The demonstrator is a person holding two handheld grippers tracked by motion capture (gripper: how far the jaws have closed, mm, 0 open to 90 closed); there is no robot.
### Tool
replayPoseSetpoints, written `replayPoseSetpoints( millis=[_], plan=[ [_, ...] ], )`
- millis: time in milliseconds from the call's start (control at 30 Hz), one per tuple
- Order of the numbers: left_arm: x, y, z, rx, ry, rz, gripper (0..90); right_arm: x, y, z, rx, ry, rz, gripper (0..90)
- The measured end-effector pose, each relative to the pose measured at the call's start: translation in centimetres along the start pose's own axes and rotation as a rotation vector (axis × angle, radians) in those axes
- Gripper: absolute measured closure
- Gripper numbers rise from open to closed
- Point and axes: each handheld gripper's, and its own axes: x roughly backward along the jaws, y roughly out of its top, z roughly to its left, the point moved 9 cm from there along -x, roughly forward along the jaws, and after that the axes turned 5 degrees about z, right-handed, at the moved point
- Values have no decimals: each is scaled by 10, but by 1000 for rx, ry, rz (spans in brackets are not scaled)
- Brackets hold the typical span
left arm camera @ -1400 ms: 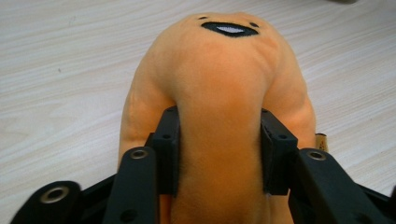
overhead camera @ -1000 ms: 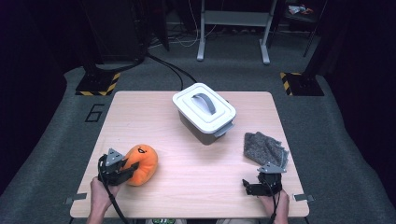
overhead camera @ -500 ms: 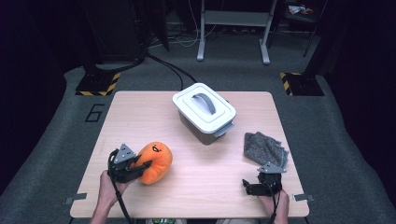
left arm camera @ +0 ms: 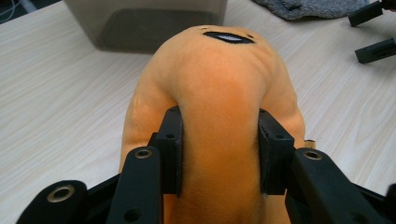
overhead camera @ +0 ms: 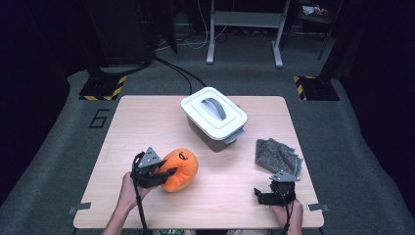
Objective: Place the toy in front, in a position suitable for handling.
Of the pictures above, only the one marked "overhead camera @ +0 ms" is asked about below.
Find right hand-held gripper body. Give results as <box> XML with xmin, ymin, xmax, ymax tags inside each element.
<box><xmin>269</xmin><ymin>169</ymin><xmax>301</xmax><ymax>207</ymax></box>

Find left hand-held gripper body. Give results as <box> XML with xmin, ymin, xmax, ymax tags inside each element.
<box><xmin>130</xmin><ymin>146</ymin><xmax>164</xmax><ymax>189</ymax></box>

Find orange plush toy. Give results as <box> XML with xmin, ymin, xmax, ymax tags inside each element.
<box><xmin>159</xmin><ymin>148</ymin><xmax>200</xmax><ymax>193</ymax></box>

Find grey fluffy cloth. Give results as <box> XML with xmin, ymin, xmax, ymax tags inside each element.
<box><xmin>254</xmin><ymin>137</ymin><xmax>303</xmax><ymax>177</ymax></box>

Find brown translucent storage box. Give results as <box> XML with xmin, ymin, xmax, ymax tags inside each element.
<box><xmin>185</xmin><ymin>116</ymin><xmax>248</xmax><ymax>154</ymax></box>

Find white lid with grey handle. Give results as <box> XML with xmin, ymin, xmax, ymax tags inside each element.
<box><xmin>180</xmin><ymin>86</ymin><xmax>249</xmax><ymax>141</ymax></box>

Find person's left hand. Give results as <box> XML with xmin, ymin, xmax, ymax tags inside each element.
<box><xmin>116</xmin><ymin>172</ymin><xmax>152</xmax><ymax>212</ymax></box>

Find person's right hand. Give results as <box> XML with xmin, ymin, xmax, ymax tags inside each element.
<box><xmin>272</xmin><ymin>200</ymin><xmax>304</xmax><ymax>235</ymax></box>

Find grey tape strip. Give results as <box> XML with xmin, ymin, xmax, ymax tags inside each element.
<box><xmin>68</xmin><ymin>202</ymin><xmax>92</xmax><ymax>215</ymax></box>
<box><xmin>306</xmin><ymin>203</ymin><xmax>330</xmax><ymax>212</ymax></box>

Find black yellow striped stand base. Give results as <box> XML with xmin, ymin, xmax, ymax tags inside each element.
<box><xmin>78</xmin><ymin>75</ymin><xmax>127</xmax><ymax>102</ymax></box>
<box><xmin>293</xmin><ymin>75</ymin><xmax>341</xmax><ymax>102</ymax></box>

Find black cabinet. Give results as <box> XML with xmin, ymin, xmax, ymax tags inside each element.
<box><xmin>82</xmin><ymin>0</ymin><xmax>179</xmax><ymax>67</ymax></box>

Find white metal stand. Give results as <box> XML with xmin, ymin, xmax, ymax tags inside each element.
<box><xmin>206</xmin><ymin>0</ymin><xmax>292</xmax><ymax>69</ymax></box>

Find dark shelf with small items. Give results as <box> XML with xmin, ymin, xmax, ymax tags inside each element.
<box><xmin>280</xmin><ymin>0</ymin><xmax>341</xmax><ymax>62</ymax></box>

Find right hand-held gripper black cable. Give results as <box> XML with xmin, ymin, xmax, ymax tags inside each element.
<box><xmin>281</xmin><ymin>195</ymin><xmax>295</xmax><ymax>235</ymax></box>

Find hand-held gripper black cable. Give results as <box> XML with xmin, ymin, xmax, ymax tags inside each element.
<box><xmin>281</xmin><ymin>195</ymin><xmax>295</xmax><ymax>235</ymax></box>
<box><xmin>131</xmin><ymin>152</ymin><xmax>149</xmax><ymax>235</ymax></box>

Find left hand-held gripper black cable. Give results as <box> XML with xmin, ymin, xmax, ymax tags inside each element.
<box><xmin>131</xmin><ymin>152</ymin><xmax>149</xmax><ymax>235</ymax></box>

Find black floor cable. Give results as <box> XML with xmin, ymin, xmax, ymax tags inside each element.
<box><xmin>153</xmin><ymin>56</ymin><xmax>194</xmax><ymax>96</ymax></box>
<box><xmin>153</xmin><ymin>56</ymin><xmax>208</xmax><ymax>88</ymax></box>

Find white cables on floor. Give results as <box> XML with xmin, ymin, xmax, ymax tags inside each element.
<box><xmin>156</xmin><ymin>0</ymin><xmax>229</xmax><ymax>52</ymax></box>

